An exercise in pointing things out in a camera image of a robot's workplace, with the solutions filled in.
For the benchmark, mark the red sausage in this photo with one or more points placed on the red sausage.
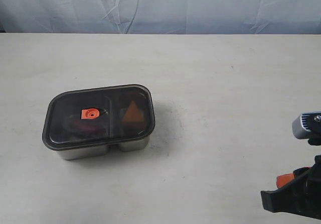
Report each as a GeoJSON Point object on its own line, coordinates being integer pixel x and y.
{"type": "Point", "coordinates": [88, 128]}

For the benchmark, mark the steel two-compartment lunch box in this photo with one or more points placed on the steel two-compartment lunch box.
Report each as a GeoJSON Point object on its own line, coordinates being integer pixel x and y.
{"type": "Point", "coordinates": [103, 150]}

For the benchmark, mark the white backdrop cloth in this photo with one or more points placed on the white backdrop cloth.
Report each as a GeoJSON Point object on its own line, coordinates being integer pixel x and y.
{"type": "Point", "coordinates": [161, 16]}

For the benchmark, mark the dark lid with orange seal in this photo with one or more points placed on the dark lid with orange seal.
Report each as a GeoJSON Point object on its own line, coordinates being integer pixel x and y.
{"type": "Point", "coordinates": [106, 105]}

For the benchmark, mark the yellow cheese wedge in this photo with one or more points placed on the yellow cheese wedge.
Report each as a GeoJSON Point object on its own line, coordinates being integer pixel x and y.
{"type": "Point", "coordinates": [133, 114]}

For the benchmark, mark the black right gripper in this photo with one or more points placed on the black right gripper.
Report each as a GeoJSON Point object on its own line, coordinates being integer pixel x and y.
{"type": "Point", "coordinates": [297, 192]}

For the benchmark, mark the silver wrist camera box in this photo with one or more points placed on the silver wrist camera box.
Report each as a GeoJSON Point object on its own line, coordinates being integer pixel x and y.
{"type": "Point", "coordinates": [307, 127]}

